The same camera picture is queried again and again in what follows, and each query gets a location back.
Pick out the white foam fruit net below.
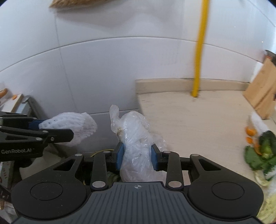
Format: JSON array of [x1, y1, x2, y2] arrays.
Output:
[[38, 112, 98, 147]]

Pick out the clear plastic bag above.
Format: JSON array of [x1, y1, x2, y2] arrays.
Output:
[[109, 105, 167, 182]]

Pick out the pale cabbage strips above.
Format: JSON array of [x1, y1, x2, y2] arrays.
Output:
[[257, 194, 276, 223]]

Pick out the orange peel piece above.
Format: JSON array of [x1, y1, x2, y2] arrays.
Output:
[[246, 137, 254, 144], [245, 126, 257, 136]]

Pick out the black trash bin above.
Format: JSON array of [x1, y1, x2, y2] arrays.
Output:
[[84, 149, 124, 188]]

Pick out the small green leaf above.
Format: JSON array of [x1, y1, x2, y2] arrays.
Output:
[[244, 146, 264, 171]]

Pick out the dark bok choy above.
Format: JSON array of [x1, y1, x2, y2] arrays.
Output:
[[259, 131, 275, 159]]

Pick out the wooden knife block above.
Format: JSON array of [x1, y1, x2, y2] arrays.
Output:
[[243, 58, 275, 119]]

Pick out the yellow vertical pipe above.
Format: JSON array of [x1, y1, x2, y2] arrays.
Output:
[[191, 0, 210, 98]]

